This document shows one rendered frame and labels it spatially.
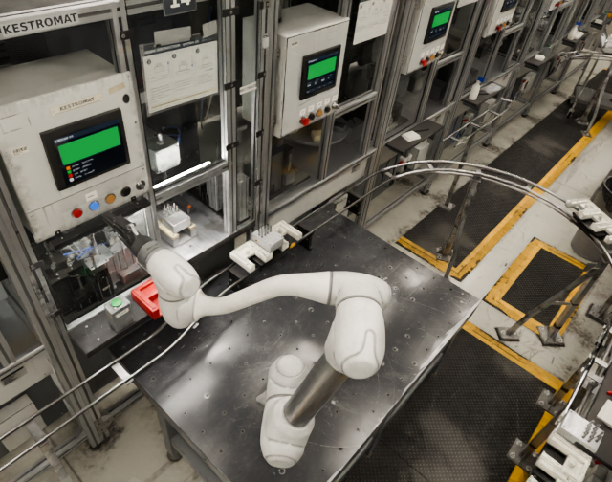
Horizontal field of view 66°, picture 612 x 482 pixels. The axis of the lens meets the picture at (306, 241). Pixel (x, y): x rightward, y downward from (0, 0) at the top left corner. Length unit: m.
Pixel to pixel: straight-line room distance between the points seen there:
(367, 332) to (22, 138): 1.08
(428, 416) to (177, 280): 1.92
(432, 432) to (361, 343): 1.70
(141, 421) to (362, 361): 1.79
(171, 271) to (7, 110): 0.60
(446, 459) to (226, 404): 1.32
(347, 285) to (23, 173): 0.99
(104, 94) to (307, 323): 1.32
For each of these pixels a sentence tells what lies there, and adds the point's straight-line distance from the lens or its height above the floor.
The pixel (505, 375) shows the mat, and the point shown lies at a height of 0.01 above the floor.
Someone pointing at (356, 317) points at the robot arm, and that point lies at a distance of 1.27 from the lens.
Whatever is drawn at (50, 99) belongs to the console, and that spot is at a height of 1.81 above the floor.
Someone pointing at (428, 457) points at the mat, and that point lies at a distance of 2.82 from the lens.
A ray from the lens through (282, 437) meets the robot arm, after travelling 1.69.
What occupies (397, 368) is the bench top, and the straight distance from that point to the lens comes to 2.21.
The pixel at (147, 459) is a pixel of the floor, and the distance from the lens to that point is 2.72.
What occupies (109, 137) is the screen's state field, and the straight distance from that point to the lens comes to 1.63.
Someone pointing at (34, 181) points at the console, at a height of 1.59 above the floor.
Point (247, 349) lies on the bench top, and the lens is 2.16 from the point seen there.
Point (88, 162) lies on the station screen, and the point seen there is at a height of 1.60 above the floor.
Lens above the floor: 2.47
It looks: 42 degrees down
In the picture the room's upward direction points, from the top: 7 degrees clockwise
